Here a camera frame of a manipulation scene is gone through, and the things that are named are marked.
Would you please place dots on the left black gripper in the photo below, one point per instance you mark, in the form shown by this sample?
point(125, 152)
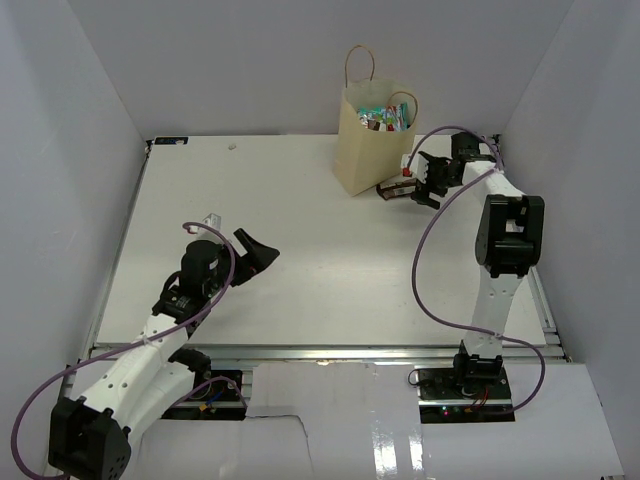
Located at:
point(258, 257)

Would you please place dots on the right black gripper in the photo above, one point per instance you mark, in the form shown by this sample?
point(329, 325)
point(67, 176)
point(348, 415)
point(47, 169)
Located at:
point(428, 188)

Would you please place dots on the teal Fox's candy bag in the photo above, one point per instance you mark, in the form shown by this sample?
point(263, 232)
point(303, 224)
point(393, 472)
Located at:
point(395, 117)

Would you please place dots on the green snack packet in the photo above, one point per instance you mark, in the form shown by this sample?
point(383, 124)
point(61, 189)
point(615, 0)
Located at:
point(374, 118)

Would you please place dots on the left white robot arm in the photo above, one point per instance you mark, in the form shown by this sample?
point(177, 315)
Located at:
point(92, 436)

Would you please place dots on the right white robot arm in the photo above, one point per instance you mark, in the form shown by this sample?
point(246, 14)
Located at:
point(508, 244)

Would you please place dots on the cream paper bag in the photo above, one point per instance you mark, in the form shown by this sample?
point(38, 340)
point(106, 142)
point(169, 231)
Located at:
point(365, 158)

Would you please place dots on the brown chocolate bar upper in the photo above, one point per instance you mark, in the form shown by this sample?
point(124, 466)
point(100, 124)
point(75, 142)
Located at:
point(389, 191)

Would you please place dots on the left blue corner label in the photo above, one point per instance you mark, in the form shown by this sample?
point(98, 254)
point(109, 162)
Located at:
point(170, 140)

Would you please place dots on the white paper sheet front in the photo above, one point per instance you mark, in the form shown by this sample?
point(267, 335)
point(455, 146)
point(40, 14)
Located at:
point(356, 421)

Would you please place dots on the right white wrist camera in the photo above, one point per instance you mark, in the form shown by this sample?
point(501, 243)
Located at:
point(416, 167)

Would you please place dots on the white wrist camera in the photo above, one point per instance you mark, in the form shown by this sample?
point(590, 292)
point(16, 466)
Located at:
point(416, 167)
point(207, 222)

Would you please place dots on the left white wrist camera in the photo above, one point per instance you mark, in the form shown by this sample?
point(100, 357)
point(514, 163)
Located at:
point(207, 222)

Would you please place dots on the aluminium table frame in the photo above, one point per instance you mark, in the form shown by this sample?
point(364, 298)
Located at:
point(357, 279)

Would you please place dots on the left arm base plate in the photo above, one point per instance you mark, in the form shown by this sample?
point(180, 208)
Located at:
point(217, 401)

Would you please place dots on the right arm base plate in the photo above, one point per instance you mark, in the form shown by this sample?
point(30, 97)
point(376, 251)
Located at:
point(442, 401)

